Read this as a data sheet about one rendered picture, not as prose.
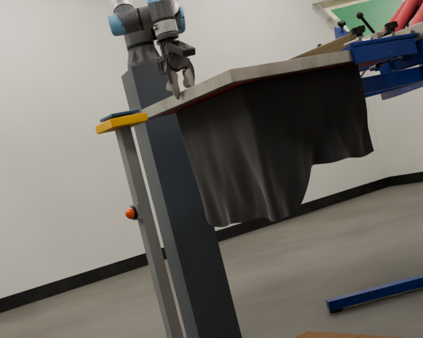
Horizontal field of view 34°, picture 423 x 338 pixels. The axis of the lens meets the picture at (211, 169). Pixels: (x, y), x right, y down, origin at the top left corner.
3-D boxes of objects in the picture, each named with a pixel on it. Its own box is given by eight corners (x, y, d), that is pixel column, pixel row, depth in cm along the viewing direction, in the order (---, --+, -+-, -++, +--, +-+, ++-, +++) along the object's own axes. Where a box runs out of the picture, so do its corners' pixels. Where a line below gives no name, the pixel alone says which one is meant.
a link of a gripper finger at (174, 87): (172, 102, 224) (170, 74, 225) (180, 98, 219) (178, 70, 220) (163, 102, 223) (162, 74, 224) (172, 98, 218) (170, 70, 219)
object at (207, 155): (278, 222, 206) (243, 84, 206) (203, 230, 244) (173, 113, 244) (286, 220, 208) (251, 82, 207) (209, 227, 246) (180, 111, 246)
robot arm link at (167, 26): (179, 18, 222) (158, 20, 217) (182, 31, 222) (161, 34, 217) (168, 25, 228) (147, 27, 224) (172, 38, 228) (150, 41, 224)
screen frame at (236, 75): (232, 82, 196) (229, 69, 196) (144, 120, 245) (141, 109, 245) (415, 49, 237) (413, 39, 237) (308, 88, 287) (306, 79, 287)
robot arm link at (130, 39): (128, 51, 294) (120, 20, 294) (158, 43, 294) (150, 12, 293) (124, 45, 282) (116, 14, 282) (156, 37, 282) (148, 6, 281)
